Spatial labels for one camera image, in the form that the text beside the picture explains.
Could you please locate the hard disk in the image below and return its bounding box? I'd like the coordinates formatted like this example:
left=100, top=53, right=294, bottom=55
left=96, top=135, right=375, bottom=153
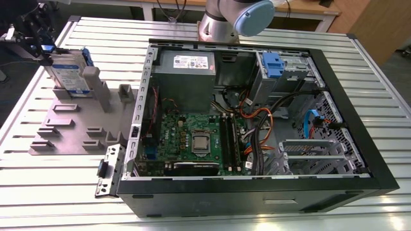
left=40, top=44, right=95, bottom=98

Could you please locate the orange wire bundle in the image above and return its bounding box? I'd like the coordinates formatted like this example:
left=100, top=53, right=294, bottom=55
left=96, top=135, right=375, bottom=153
left=239, top=90, right=275, bottom=156

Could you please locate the wooden cabinet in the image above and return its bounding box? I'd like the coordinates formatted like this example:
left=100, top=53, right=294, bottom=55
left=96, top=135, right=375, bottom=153
left=349, top=0, right=411, bottom=65

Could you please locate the grey power supply unit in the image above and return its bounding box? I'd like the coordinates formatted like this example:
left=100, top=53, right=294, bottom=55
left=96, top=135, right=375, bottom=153
left=151, top=50, right=216, bottom=114

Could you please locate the blue data wire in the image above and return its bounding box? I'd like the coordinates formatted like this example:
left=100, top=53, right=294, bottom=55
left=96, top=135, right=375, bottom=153
left=303, top=109, right=327, bottom=140

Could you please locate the wooden desk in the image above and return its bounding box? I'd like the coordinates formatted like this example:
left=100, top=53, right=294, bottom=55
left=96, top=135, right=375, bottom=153
left=275, top=0, right=342, bottom=33

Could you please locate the blue drive latch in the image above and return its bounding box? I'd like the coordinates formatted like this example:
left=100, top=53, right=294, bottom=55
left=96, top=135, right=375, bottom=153
left=262, top=52, right=286, bottom=79

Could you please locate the black graphics card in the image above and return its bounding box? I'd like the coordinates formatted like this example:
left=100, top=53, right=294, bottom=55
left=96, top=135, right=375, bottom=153
left=163, top=161, right=222, bottom=176

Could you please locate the metal disk bay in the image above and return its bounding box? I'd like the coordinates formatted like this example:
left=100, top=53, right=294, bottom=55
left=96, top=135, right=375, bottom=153
left=278, top=138, right=367, bottom=176

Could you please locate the metal optical drive cage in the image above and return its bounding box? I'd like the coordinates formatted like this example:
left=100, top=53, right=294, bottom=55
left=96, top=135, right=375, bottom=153
left=250, top=51, right=325, bottom=106

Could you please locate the black RAM slot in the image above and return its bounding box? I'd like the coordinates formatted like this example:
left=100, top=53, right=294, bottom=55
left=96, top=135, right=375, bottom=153
left=222, top=115, right=232, bottom=170
left=231, top=115, right=242, bottom=169

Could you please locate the grey parts rack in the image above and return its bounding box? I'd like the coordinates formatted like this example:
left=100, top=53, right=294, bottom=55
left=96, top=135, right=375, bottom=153
left=28, top=67, right=139, bottom=156

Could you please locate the black PC case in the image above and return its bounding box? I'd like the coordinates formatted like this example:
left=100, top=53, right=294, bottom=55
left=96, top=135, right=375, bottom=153
left=118, top=38, right=401, bottom=218

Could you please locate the silver CPU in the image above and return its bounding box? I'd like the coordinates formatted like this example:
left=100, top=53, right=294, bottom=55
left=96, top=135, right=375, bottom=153
left=192, top=136, right=210, bottom=151

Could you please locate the black cable bundle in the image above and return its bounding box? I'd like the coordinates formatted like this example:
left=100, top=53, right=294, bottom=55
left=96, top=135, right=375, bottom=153
left=250, top=113, right=274, bottom=175

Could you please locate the black sleeved cable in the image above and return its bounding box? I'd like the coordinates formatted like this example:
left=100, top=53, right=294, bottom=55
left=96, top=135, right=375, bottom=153
left=266, top=90, right=322, bottom=116

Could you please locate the green motherboard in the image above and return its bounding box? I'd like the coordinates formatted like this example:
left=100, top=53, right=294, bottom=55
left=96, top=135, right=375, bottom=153
left=136, top=113, right=255, bottom=176

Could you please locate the orange black power wire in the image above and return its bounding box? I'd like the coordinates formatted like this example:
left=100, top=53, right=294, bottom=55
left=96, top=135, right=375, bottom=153
left=317, top=117, right=346, bottom=129

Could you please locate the white desk frame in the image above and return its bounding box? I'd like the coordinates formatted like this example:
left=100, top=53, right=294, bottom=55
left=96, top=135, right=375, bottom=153
left=128, top=0, right=206, bottom=22

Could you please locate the CPU socket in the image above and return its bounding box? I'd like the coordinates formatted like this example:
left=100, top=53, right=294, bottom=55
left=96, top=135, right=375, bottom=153
left=190, top=129, right=214, bottom=158

